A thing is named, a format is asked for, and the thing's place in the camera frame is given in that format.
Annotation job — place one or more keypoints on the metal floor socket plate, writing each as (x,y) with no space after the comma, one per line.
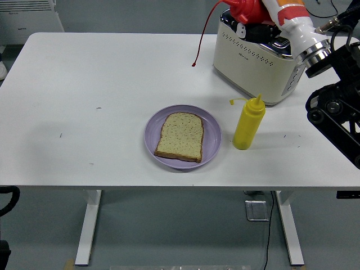
(256,210)

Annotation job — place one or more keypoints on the red squeeze bottle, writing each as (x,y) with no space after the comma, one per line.
(250,11)

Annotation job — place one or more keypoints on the black table control panel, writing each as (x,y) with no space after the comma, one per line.
(348,194)

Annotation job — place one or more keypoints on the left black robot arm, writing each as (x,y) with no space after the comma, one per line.
(3,256)

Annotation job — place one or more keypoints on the person's leg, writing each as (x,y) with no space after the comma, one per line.
(353,11)

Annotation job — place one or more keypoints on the white slatted appliance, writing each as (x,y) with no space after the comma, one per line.
(28,17)

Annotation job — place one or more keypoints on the white table leg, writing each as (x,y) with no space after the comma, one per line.
(88,225)
(289,225)

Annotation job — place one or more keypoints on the yellow squeeze bottle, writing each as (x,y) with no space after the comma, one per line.
(249,123)

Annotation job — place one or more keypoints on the person's foot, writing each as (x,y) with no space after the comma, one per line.
(2,70)

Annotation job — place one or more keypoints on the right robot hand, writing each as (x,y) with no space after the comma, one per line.
(298,28)

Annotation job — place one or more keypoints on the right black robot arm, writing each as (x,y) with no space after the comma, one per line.
(337,107)

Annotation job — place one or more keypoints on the slice of bread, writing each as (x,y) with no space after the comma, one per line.
(181,136)

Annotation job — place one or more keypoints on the cream and chrome toaster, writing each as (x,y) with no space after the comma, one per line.
(247,73)

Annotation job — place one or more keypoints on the purple plate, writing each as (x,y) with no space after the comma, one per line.
(211,132)

